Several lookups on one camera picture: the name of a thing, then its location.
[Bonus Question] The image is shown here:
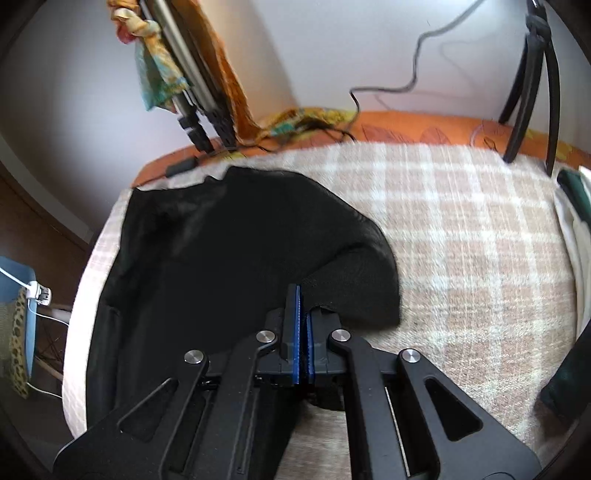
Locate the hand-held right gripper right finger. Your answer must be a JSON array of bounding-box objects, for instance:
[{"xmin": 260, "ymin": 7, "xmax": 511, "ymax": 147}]
[{"xmin": 301, "ymin": 308, "xmax": 541, "ymax": 480}]

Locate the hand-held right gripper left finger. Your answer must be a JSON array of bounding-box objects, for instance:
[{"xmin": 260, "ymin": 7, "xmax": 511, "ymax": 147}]
[{"xmin": 52, "ymin": 284, "xmax": 302, "ymax": 480}]

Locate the black cloth garment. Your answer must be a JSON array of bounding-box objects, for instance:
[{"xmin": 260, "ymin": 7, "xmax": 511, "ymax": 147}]
[{"xmin": 85, "ymin": 165, "xmax": 402, "ymax": 480}]

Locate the pile of folded clothes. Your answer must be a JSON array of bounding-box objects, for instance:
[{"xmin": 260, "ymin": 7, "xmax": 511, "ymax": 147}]
[{"xmin": 554, "ymin": 165, "xmax": 591, "ymax": 326}]

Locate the beige plaid blanket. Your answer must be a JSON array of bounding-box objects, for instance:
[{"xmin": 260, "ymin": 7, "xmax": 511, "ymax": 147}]
[{"xmin": 62, "ymin": 141, "xmax": 588, "ymax": 480}]

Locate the black power adapter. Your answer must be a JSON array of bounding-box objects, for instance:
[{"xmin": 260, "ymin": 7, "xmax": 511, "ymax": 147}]
[{"xmin": 165, "ymin": 157, "xmax": 200, "ymax": 178}]

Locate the yellow patterned cloth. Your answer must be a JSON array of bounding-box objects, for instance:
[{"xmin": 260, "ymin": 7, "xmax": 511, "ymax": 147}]
[{"xmin": 256, "ymin": 107, "xmax": 352, "ymax": 142}]

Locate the blue chair with charger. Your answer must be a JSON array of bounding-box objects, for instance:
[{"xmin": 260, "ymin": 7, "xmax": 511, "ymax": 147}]
[{"xmin": 0, "ymin": 267, "xmax": 71, "ymax": 398}]

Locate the orange patterned hanging cloth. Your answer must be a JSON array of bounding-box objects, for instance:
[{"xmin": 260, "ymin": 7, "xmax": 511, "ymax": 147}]
[{"xmin": 185, "ymin": 0, "xmax": 260, "ymax": 144}]

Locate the white charger plug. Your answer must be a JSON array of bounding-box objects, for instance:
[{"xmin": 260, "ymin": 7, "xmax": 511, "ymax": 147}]
[{"xmin": 25, "ymin": 281, "xmax": 52, "ymax": 306}]

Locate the dark green cloth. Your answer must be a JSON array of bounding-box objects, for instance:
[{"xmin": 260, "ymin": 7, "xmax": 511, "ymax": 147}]
[
  {"xmin": 556, "ymin": 168, "xmax": 591, "ymax": 223},
  {"xmin": 540, "ymin": 318, "xmax": 591, "ymax": 422}
]

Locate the leopard print cloth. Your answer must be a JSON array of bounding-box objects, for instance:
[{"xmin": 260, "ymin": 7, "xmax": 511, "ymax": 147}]
[{"xmin": 7, "ymin": 295, "xmax": 34, "ymax": 398}]

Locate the folded black metal stand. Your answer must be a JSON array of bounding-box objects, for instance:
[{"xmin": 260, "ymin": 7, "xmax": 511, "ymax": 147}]
[{"xmin": 139, "ymin": 0, "xmax": 239, "ymax": 154}]

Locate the colourful floral scarf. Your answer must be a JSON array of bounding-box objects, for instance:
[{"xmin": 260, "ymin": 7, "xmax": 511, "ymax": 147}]
[{"xmin": 107, "ymin": 0, "xmax": 191, "ymax": 112}]

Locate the black cable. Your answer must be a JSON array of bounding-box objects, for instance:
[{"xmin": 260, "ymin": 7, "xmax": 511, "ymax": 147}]
[{"xmin": 256, "ymin": 111, "xmax": 358, "ymax": 154}]

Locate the grey cable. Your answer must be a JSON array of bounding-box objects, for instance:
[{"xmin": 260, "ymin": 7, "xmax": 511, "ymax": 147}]
[{"xmin": 349, "ymin": 0, "xmax": 486, "ymax": 114}]

